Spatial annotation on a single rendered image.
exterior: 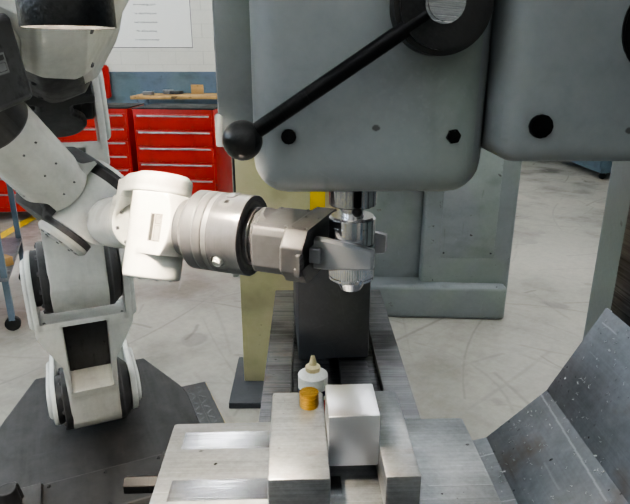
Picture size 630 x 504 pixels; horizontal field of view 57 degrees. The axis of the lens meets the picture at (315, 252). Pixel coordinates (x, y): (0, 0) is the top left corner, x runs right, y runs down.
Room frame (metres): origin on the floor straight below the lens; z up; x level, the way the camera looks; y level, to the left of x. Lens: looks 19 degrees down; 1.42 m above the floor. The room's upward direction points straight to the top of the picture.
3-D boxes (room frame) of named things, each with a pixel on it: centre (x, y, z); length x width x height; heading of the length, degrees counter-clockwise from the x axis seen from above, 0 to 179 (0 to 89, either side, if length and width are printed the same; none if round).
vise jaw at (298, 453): (0.52, 0.02, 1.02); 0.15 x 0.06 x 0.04; 2
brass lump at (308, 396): (0.57, 0.01, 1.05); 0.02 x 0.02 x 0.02
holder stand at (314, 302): (0.98, -0.02, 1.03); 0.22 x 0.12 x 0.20; 4
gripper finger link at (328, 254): (0.53, -0.03, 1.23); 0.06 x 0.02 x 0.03; 70
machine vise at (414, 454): (0.52, -0.01, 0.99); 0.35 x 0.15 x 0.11; 92
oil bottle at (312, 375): (0.68, 0.00, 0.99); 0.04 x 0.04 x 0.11
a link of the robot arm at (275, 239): (0.59, 0.05, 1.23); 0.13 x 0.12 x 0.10; 161
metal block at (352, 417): (0.52, -0.04, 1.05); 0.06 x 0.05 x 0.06; 2
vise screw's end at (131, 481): (0.51, 0.19, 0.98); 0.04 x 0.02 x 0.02; 92
